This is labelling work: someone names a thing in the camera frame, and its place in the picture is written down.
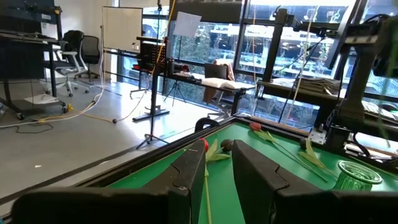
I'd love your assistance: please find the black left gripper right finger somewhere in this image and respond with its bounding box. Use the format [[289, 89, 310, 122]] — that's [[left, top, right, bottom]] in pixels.
[[231, 139, 398, 224]]

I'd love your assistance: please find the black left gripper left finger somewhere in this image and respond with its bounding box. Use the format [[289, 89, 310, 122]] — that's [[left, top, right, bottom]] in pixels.
[[11, 139, 206, 224]]

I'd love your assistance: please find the bright red artificial tulip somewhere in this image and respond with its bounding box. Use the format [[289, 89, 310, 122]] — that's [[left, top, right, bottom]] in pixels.
[[199, 138, 231, 224]]

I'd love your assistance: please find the black artificial tulip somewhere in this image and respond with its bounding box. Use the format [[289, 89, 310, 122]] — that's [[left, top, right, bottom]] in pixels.
[[298, 136, 340, 181], [214, 138, 234, 161]]

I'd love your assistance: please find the dark red artificial tulip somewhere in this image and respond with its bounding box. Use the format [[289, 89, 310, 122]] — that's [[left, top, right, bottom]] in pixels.
[[248, 121, 330, 183]]

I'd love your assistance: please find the green glass vase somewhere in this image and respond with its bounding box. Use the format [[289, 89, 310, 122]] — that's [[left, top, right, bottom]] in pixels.
[[332, 159, 384, 191]]

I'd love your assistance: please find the green table mat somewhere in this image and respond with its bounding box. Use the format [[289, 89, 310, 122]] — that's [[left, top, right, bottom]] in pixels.
[[105, 121, 398, 224]]

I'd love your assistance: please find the black tripod stand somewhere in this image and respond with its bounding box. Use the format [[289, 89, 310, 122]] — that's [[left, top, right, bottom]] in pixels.
[[136, 0, 170, 150]]

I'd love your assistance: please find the black flat-base stand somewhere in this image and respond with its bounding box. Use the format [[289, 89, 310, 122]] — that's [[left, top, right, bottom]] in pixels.
[[132, 70, 171, 123]]

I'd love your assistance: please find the small black tripod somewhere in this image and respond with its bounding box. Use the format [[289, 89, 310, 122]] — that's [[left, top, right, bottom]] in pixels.
[[164, 79, 187, 107]]

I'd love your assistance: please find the long black desk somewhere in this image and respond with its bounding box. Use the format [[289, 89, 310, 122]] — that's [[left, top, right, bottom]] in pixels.
[[133, 67, 249, 118]]

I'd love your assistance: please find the white folded cloth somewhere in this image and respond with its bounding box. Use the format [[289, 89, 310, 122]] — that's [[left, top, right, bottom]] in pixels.
[[200, 77, 249, 91]]

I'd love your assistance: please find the black laptop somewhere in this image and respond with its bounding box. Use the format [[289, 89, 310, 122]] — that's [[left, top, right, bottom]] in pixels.
[[204, 63, 229, 80]]

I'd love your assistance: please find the beige jacket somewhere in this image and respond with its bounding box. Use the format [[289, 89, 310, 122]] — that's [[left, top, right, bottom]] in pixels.
[[203, 58, 237, 103]]

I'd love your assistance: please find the black pegboard panel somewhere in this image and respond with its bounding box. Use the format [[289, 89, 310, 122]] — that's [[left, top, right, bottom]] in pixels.
[[136, 36, 169, 71]]

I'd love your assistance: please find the white paper sheet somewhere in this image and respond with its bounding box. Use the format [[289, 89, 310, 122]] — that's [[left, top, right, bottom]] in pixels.
[[172, 11, 203, 39]]

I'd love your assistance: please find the black office chair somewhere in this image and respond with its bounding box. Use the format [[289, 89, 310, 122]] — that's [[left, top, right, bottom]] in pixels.
[[74, 34, 102, 82]]

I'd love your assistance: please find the whiteboard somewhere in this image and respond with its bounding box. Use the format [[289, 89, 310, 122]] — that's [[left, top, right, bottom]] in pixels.
[[101, 6, 144, 54]]

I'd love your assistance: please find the white-framed office chair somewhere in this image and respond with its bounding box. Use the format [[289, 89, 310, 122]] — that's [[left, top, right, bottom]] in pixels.
[[46, 30, 91, 98]]

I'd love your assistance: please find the black workbench on casters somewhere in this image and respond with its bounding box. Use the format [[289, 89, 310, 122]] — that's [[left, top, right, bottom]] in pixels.
[[0, 0, 68, 121]]

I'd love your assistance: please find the black clamp handle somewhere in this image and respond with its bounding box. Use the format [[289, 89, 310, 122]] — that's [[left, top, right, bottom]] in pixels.
[[195, 117, 220, 133]]

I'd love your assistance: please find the metal corner bracket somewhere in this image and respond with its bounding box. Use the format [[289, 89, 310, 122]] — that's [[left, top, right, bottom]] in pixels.
[[308, 126, 327, 146]]

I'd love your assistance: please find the black stand post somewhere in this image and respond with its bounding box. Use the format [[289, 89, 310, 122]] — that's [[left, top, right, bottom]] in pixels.
[[261, 7, 292, 83]]

